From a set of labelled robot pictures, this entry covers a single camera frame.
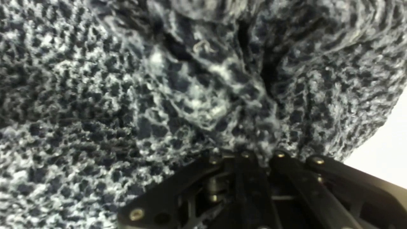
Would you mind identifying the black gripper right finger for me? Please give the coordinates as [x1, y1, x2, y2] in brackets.
[271, 155, 407, 229]

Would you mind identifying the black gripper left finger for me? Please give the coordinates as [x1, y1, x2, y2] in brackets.
[117, 153, 236, 229]

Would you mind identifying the dark blue fleece blanket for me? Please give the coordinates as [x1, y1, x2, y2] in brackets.
[0, 0, 407, 229]

